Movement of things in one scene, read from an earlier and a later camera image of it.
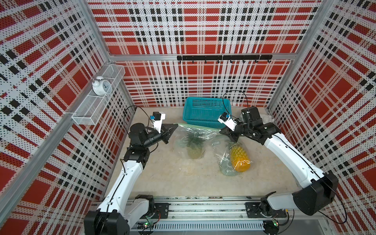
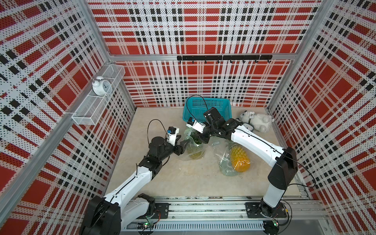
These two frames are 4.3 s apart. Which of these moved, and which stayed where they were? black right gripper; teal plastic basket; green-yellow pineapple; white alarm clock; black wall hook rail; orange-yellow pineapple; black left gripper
Moved: black right gripper; black left gripper
Stayed: orange-yellow pineapple; white alarm clock; teal plastic basket; green-yellow pineapple; black wall hook rail
